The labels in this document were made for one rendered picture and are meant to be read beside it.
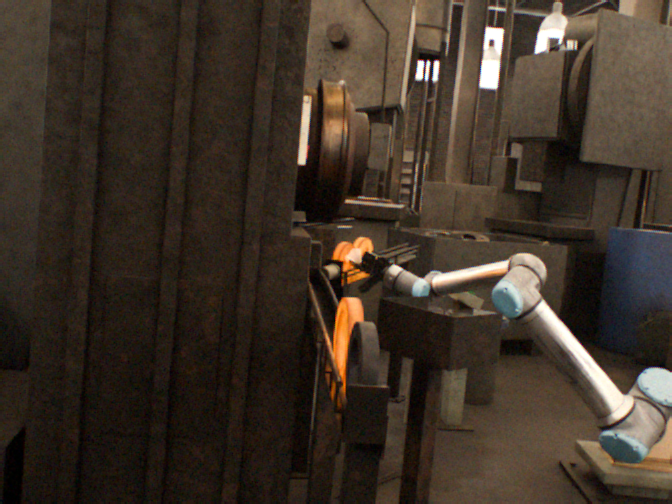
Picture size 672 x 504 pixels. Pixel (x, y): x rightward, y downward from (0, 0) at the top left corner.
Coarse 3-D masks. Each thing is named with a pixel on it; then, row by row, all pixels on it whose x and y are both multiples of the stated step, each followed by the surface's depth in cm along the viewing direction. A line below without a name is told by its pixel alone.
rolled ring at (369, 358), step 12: (360, 324) 138; (372, 324) 139; (360, 336) 135; (372, 336) 135; (348, 348) 147; (360, 348) 134; (372, 348) 133; (348, 360) 147; (360, 360) 133; (372, 360) 132; (348, 372) 146; (360, 372) 132; (372, 372) 131; (372, 384) 131
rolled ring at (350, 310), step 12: (348, 300) 156; (360, 300) 157; (348, 312) 152; (360, 312) 153; (336, 324) 165; (348, 324) 151; (336, 336) 165; (348, 336) 150; (336, 348) 164; (336, 360) 162
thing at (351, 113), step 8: (352, 104) 238; (352, 112) 232; (352, 120) 230; (352, 128) 229; (352, 136) 228; (352, 144) 228; (352, 152) 228; (344, 160) 225; (352, 160) 228; (344, 168) 226; (344, 176) 227; (344, 184) 228; (344, 192) 233; (344, 200) 238
